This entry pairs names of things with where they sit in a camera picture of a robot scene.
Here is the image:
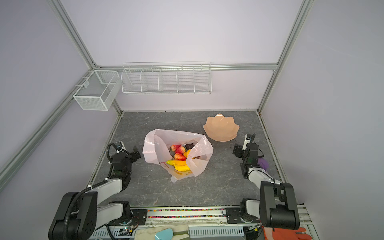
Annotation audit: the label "red yellow strawberry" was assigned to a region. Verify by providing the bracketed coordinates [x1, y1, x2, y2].
[171, 145, 181, 152]

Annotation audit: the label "light blue object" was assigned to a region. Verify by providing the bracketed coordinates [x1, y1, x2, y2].
[155, 228, 174, 240]

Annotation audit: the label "dark purple grapes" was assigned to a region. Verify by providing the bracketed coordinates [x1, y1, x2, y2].
[185, 143, 194, 150]

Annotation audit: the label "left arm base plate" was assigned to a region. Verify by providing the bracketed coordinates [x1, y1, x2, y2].
[109, 209, 148, 226]

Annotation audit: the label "red rubber glove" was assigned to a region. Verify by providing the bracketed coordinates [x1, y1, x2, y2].
[263, 227, 313, 240]

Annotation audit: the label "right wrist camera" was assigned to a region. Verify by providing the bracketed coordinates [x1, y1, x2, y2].
[242, 134, 253, 151]

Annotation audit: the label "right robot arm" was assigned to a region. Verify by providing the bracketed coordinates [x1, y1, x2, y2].
[233, 134, 300, 230]

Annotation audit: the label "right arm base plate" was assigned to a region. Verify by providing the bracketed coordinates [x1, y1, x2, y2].
[223, 207, 260, 224]

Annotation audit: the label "white wire shelf basket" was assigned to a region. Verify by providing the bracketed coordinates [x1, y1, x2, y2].
[121, 62, 212, 95]

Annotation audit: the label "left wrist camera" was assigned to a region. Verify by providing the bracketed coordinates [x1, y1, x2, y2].
[115, 141, 126, 152]

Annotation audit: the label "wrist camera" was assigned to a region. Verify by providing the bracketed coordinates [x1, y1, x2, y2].
[115, 141, 126, 152]
[242, 134, 253, 151]

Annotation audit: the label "yellow green banana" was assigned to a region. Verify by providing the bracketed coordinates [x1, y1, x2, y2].
[174, 165, 191, 172]

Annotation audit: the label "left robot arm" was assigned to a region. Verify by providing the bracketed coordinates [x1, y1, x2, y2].
[48, 142, 141, 240]

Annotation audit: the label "white mesh box basket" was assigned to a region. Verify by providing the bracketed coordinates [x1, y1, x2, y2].
[73, 70, 121, 111]

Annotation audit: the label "yellow lemon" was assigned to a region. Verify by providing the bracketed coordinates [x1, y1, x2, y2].
[183, 149, 191, 158]

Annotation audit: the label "beige scalloped fruit bowl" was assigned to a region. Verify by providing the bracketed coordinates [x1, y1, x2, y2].
[203, 114, 240, 142]

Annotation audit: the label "pink plastic bag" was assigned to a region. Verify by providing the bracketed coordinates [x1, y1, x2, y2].
[143, 129, 214, 183]

